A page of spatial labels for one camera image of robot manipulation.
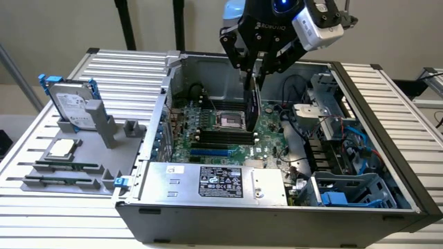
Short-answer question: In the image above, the grey parts rack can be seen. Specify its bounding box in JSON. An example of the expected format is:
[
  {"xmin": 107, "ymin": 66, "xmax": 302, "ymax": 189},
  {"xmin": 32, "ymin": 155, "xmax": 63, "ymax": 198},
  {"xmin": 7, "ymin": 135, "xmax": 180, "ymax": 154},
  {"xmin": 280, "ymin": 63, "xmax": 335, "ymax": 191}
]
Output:
[{"xmin": 20, "ymin": 100, "xmax": 148, "ymax": 196}]

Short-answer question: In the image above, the green motherboard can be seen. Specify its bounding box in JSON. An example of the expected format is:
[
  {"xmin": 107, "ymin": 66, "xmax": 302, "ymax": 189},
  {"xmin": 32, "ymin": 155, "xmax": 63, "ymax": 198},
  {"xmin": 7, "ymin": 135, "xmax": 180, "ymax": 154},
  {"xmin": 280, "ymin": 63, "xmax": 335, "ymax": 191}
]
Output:
[{"xmin": 170, "ymin": 97, "xmax": 306, "ymax": 172}]

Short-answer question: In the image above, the grey power supply unit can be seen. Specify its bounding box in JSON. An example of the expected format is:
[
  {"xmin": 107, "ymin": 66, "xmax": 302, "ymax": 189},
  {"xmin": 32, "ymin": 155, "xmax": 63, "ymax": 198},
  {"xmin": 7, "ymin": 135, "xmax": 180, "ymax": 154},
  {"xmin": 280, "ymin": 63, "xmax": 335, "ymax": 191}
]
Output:
[{"xmin": 138, "ymin": 161, "xmax": 291, "ymax": 206}]

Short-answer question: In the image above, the grey disk bay cage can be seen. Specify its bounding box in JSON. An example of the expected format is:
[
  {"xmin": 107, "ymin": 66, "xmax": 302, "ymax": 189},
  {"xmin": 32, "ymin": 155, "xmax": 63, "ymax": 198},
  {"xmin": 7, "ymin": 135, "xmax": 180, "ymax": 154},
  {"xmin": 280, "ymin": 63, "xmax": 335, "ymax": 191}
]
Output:
[{"xmin": 308, "ymin": 170, "xmax": 398, "ymax": 209}]

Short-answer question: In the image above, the blue case latch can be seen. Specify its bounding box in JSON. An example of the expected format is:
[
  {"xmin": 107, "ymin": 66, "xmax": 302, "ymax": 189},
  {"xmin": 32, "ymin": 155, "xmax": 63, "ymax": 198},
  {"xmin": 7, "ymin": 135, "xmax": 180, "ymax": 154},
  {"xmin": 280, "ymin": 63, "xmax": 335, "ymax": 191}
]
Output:
[{"xmin": 114, "ymin": 175, "xmax": 135, "ymax": 189}]

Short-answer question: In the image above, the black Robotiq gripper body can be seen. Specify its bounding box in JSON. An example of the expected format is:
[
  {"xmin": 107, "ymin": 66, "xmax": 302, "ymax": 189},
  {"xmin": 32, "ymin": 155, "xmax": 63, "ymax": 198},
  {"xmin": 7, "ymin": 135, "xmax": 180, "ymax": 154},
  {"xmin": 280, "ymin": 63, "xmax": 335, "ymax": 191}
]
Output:
[{"xmin": 238, "ymin": 0, "xmax": 306, "ymax": 54}]

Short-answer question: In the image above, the hard disk with blue rails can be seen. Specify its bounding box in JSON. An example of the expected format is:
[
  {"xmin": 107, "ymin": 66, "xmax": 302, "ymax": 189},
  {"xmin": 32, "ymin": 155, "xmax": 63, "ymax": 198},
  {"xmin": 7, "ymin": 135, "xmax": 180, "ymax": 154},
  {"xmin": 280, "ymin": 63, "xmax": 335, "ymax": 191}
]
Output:
[{"xmin": 36, "ymin": 74, "xmax": 102, "ymax": 131}]

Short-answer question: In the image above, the black open PC case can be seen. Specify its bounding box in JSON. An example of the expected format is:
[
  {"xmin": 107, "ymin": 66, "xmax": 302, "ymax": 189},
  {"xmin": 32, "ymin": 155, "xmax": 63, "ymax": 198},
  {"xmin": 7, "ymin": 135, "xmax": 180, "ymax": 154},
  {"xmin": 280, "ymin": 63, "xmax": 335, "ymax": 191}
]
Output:
[{"xmin": 114, "ymin": 50, "xmax": 443, "ymax": 244}]

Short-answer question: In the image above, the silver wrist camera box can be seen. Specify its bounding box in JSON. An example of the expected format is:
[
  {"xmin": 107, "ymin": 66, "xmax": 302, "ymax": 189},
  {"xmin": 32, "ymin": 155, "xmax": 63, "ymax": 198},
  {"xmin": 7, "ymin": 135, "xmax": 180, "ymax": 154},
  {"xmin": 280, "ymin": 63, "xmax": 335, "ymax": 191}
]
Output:
[{"xmin": 291, "ymin": 0, "xmax": 346, "ymax": 52}]

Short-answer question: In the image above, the black box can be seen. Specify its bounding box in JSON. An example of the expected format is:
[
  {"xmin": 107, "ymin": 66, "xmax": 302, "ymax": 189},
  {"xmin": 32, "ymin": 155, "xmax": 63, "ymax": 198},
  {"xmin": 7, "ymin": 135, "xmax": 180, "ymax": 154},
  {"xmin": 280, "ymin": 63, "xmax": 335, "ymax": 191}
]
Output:
[{"xmin": 0, "ymin": 129, "xmax": 13, "ymax": 158}]

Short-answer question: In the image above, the black power cable loop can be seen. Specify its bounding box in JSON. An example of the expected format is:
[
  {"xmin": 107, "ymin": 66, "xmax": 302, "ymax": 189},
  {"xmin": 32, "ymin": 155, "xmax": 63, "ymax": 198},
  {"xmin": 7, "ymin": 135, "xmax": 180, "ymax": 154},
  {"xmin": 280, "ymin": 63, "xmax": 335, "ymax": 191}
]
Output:
[{"xmin": 187, "ymin": 82, "xmax": 208, "ymax": 103}]

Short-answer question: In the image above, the blue expansion slot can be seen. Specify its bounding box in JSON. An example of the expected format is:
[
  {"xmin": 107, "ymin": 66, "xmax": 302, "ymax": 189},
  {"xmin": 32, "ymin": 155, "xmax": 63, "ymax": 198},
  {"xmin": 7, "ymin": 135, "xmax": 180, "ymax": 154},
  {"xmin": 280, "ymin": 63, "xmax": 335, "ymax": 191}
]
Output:
[{"xmin": 190, "ymin": 148, "xmax": 232, "ymax": 158}]

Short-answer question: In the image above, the black camera cable connector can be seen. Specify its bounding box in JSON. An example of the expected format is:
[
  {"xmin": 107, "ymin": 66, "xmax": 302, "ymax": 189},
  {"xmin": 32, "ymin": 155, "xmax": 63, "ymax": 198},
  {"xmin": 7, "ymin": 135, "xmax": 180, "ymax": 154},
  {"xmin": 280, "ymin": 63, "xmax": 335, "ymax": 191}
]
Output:
[{"xmin": 340, "ymin": 0, "xmax": 359, "ymax": 30}]

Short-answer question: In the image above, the black tripod pole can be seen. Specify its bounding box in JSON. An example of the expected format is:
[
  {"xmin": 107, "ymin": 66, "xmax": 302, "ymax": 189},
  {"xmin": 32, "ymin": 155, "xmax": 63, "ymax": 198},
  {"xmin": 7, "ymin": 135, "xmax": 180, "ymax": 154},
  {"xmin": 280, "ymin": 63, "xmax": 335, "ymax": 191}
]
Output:
[
  {"xmin": 172, "ymin": 0, "xmax": 192, "ymax": 52},
  {"xmin": 115, "ymin": 0, "xmax": 138, "ymax": 51}
]

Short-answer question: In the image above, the grey metal frame post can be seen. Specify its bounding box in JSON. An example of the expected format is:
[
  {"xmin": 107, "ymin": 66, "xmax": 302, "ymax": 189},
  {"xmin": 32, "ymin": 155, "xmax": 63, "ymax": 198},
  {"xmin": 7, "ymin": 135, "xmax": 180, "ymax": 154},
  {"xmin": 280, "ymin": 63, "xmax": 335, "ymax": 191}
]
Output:
[{"xmin": 0, "ymin": 43, "xmax": 46, "ymax": 114}]

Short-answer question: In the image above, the CPU socket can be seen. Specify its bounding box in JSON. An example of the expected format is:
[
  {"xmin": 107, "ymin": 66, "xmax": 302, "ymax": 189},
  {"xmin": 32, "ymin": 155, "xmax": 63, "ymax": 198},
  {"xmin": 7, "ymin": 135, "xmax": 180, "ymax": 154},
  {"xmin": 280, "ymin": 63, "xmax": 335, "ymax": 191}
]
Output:
[{"xmin": 215, "ymin": 110, "xmax": 247, "ymax": 130}]

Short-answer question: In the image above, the red wire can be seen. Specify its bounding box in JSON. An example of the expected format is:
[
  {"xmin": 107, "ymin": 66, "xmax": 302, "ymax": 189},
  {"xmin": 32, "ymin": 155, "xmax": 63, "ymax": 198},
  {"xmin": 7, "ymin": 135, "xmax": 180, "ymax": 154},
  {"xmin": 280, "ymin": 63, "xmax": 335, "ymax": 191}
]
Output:
[{"xmin": 338, "ymin": 116, "xmax": 384, "ymax": 167}]

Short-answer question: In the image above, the green RAM stick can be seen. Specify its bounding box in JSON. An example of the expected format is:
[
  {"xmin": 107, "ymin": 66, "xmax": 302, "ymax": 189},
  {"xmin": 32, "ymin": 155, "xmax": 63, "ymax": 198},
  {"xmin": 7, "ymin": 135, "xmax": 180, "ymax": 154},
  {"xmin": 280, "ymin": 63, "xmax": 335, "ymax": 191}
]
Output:
[
  {"xmin": 34, "ymin": 160, "xmax": 100, "ymax": 172},
  {"xmin": 24, "ymin": 175, "xmax": 95, "ymax": 186}
]

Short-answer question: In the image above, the silver CPU chip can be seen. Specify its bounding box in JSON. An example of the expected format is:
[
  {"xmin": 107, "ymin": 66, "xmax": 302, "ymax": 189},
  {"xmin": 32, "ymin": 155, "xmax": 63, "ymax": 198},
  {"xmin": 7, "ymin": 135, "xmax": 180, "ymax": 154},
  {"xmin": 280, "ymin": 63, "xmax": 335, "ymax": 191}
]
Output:
[{"xmin": 47, "ymin": 139, "xmax": 80, "ymax": 158}]

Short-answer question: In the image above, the black RAM slot bank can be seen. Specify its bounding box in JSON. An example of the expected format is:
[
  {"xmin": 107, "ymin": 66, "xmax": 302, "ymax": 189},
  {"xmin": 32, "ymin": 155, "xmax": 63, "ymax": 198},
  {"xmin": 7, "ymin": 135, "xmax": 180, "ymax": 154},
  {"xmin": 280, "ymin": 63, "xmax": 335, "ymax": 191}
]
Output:
[
  {"xmin": 200, "ymin": 129, "xmax": 259, "ymax": 146},
  {"xmin": 200, "ymin": 98, "xmax": 247, "ymax": 112}
]

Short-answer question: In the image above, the grey fan shroud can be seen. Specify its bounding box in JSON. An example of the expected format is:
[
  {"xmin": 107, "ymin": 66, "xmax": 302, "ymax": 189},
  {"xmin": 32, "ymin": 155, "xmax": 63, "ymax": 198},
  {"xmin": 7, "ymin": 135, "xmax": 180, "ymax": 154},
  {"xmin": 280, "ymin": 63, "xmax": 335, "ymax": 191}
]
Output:
[{"xmin": 291, "ymin": 103, "xmax": 328, "ymax": 126}]

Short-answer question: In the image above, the black graphics card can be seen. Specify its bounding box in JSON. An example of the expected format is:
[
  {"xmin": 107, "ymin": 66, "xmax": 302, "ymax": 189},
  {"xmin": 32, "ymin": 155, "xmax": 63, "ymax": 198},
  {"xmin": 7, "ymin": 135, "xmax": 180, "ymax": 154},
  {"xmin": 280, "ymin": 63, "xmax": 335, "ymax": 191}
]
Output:
[{"xmin": 242, "ymin": 74, "xmax": 263, "ymax": 132}]

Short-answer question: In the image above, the blue data wire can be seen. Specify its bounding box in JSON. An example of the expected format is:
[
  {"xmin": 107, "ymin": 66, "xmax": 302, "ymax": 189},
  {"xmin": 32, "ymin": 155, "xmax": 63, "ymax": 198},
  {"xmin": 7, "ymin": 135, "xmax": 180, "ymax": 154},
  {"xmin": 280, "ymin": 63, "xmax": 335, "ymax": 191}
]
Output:
[{"xmin": 340, "ymin": 123, "xmax": 376, "ymax": 173}]

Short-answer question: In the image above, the blue disk bay clip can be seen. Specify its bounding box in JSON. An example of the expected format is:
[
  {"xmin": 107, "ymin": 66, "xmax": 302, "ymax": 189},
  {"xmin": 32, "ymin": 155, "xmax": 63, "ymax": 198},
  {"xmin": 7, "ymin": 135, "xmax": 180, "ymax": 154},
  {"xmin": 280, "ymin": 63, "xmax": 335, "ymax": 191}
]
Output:
[{"xmin": 320, "ymin": 191, "xmax": 350, "ymax": 208}]

